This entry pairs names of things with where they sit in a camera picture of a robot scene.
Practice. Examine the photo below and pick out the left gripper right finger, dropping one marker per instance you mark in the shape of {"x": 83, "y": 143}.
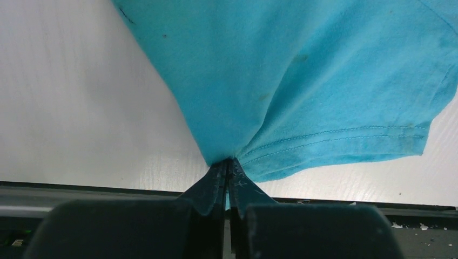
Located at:
{"x": 264, "y": 228}

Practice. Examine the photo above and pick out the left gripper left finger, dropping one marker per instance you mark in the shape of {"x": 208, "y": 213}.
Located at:
{"x": 190, "y": 226}

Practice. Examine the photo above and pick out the turquoise t-shirt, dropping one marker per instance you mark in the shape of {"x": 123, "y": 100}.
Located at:
{"x": 284, "y": 86}

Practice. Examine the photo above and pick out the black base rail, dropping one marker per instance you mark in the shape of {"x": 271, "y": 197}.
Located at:
{"x": 422, "y": 231}

